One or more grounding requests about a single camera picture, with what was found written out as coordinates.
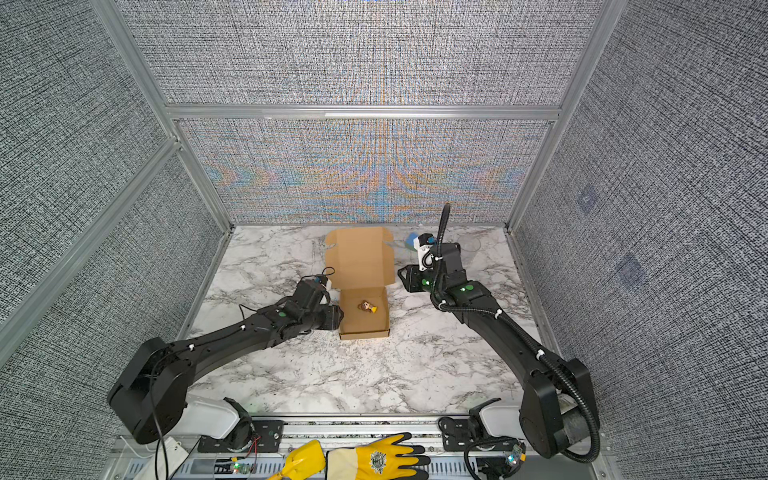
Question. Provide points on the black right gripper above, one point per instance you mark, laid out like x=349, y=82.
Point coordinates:
x=413, y=274

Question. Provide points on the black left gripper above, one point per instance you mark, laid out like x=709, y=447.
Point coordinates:
x=334, y=317

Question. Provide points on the small brown yellow toy figure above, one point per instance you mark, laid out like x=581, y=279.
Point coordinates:
x=368, y=307

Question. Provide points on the brown cardboard box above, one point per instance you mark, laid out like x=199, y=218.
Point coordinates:
x=363, y=263

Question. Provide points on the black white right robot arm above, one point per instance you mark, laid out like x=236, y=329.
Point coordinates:
x=558, y=412

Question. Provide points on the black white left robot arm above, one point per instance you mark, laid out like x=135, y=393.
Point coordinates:
x=151, y=396

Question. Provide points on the clear round plastic lid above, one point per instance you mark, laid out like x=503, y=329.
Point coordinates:
x=471, y=243

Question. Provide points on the blue green sponge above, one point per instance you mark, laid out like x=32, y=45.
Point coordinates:
x=410, y=241

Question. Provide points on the yellow black work glove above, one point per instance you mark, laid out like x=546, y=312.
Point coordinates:
x=385, y=458

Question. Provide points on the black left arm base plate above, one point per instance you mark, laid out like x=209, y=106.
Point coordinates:
x=262, y=435

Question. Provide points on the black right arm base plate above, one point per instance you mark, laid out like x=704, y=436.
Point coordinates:
x=459, y=433

